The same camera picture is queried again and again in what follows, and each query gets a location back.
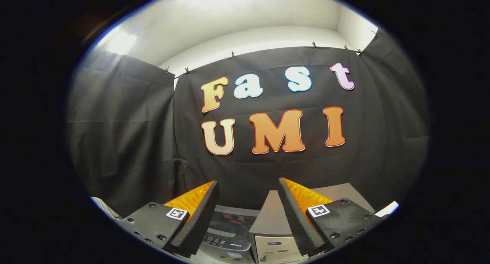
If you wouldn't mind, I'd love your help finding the white flat board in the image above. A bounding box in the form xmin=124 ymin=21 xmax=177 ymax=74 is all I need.
xmin=374 ymin=201 xmax=400 ymax=218

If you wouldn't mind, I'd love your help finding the grey cabinet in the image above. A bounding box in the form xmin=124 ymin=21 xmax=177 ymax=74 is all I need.
xmin=249 ymin=183 xmax=376 ymax=264

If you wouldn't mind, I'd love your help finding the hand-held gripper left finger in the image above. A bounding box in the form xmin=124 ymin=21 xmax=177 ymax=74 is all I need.
xmin=117 ymin=180 xmax=221 ymax=257

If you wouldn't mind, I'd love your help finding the black backdrop cloth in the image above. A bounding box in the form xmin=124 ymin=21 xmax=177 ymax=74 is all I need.
xmin=68 ymin=27 xmax=429 ymax=215

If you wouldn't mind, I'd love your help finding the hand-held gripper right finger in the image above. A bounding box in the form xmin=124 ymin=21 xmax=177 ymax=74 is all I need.
xmin=278 ymin=177 xmax=389 ymax=257

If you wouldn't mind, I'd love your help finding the dark washing machine lid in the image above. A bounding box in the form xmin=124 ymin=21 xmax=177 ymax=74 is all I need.
xmin=209 ymin=205 xmax=261 ymax=238

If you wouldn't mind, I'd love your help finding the crumpled white plastic sheet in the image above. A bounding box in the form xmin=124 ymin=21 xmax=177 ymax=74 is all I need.
xmin=91 ymin=196 xmax=121 ymax=220

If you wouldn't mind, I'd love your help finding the grey washing machine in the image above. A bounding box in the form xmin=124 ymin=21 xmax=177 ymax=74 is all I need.
xmin=197 ymin=205 xmax=261 ymax=264

